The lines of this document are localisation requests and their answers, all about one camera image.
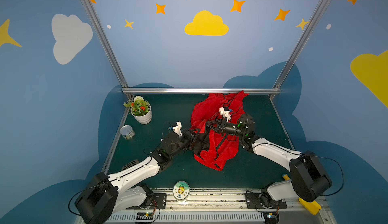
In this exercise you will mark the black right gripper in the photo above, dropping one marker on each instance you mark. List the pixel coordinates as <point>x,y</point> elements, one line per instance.
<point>216,127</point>

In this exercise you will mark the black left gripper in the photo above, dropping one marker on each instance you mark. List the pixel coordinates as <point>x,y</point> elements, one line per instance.
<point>192,138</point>

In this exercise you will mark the red zip jacket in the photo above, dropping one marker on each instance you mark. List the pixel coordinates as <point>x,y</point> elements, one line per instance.
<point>213,149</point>

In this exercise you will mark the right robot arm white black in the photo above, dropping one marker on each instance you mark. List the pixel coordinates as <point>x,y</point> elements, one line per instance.
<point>308,177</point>

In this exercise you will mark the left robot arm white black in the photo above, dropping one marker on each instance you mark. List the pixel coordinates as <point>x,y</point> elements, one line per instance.
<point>107,194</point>

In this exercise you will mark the round green white tape roll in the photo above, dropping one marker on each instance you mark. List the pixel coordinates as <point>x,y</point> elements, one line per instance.
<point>181,191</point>

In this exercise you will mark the potted plant white pot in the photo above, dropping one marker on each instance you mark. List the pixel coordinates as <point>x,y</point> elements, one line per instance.
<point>140,109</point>

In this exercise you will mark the small metal tin can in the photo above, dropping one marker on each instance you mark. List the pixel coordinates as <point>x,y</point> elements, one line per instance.
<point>127,132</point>

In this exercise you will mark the left small circuit board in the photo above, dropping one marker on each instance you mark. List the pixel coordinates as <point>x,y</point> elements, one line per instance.
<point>143,218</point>

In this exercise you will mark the small circuit board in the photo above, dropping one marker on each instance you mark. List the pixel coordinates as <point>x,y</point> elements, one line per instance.
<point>143,218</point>
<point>271,218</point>

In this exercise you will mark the right small circuit board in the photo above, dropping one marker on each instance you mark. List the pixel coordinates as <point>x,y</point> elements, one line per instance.
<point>271,218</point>

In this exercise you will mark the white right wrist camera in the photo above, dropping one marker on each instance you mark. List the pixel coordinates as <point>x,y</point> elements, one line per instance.
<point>225,112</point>

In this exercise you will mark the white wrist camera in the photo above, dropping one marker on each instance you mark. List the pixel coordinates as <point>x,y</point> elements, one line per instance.
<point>177,128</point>
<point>225,112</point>

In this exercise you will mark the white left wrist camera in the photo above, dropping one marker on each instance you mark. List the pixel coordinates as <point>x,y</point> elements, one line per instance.
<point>177,128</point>

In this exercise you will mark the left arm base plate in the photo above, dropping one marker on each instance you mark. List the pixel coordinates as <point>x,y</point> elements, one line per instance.
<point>156,200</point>

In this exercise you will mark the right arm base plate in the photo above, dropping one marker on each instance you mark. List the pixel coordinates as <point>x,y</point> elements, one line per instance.
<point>261,200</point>

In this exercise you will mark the aluminium frame back rail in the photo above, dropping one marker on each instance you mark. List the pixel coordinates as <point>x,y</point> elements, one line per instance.
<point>198,91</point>

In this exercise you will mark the aluminium frame right post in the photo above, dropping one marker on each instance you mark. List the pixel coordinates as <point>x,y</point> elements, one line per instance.
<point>307,32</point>

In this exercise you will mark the aluminium frame post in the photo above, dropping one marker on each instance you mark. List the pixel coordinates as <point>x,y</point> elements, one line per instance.
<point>89,8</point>
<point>307,32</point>

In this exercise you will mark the aluminium frame left post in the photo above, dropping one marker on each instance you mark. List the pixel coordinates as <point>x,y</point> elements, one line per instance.
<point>89,8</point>

